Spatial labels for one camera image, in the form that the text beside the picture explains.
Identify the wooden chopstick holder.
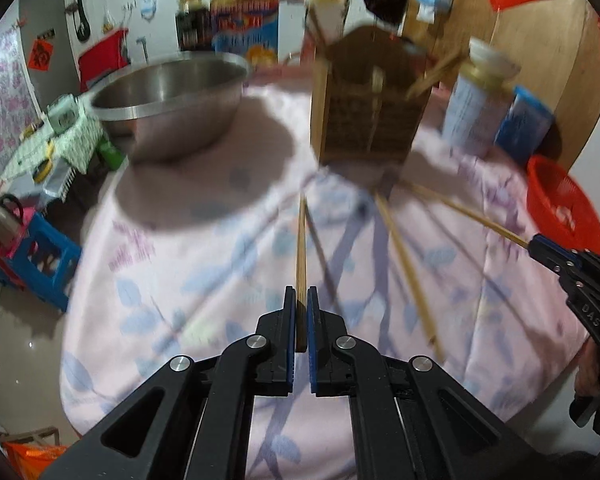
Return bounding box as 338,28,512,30
310,25,433,168

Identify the black hanging object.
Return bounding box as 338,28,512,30
72,0,91,45

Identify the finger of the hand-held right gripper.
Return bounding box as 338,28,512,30
526,233,583,276

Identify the blue container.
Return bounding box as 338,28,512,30
494,86,556,162

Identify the dark sauce bottle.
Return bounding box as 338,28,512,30
175,0,212,52

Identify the large cooking oil bottle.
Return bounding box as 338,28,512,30
209,0,281,66

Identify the small red door poster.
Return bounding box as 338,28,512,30
29,37,55,73

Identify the wooden chopstick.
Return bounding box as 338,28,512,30
374,191,447,363
406,52,468,100
402,181,531,250
295,196,309,352

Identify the floral curtain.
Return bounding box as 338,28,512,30
0,27,38,181

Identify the white jar with lid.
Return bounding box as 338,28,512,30
441,36,522,157

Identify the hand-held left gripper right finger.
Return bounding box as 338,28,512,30
307,286,548,480

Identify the steel kettle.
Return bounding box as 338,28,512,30
0,194,26,247

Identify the blue plastic stool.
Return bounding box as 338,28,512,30
0,210,83,313

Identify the orange plastic bag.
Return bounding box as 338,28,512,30
2,441,68,480

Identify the red plastic basket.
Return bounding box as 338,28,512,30
526,155,600,257

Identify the green patterned cloth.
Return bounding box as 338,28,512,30
0,94,106,196

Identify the stainless steel bowl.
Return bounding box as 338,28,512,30
90,52,253,163

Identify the green bottle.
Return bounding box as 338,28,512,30
97,137,128,171

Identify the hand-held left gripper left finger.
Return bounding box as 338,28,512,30
40,285,297,480

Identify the white bottle with red cap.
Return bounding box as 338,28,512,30
305,0,352,51

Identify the person's right hand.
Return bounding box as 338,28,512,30
574,342,600,403

